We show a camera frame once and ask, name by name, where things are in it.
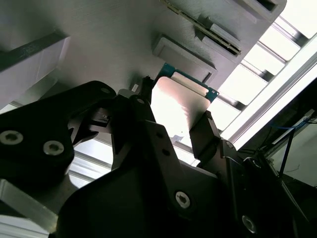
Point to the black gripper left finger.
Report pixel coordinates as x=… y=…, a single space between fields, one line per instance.
x=37 y=129

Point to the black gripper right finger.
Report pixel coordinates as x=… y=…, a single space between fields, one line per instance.
x=205 y=143

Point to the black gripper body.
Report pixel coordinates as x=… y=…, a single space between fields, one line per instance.
x=119 y=210

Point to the silver CPU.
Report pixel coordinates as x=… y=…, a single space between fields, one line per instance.
x=178 y=94

